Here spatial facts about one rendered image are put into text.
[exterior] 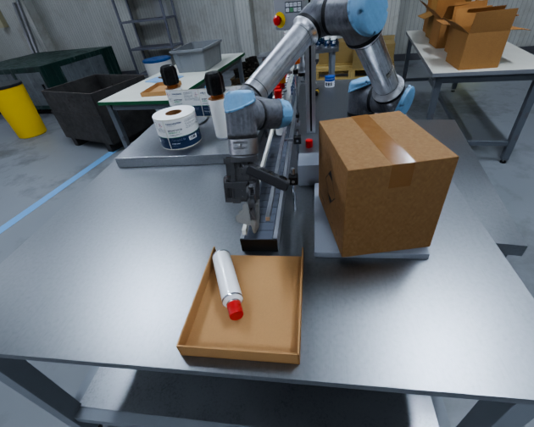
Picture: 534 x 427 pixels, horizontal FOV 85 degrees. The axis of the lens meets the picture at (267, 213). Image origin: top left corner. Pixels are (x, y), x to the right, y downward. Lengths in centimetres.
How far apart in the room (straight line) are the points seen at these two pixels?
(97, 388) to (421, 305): 129
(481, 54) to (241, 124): 242
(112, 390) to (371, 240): 119
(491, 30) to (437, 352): 250
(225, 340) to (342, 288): 31
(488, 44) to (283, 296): 254
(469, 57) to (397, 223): 224
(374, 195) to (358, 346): 33
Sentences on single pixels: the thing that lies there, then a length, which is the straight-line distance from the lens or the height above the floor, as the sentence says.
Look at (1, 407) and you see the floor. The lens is 210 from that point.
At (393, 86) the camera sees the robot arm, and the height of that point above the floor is 112.
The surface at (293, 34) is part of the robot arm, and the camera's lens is 101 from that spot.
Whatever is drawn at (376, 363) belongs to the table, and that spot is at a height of 83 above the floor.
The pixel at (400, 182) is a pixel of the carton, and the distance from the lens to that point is 72.
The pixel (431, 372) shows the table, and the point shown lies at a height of 83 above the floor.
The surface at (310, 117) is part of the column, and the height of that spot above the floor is 91.
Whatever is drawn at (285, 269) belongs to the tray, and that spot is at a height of 83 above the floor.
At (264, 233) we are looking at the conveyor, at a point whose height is 88.
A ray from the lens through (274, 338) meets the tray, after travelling 70.
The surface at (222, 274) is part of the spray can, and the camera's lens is 77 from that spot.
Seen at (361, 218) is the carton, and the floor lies 98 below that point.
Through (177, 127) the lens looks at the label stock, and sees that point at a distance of 145.
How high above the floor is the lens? 145
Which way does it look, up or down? 38 degrees down
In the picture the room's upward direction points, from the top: 8 degrees counter-clockwise
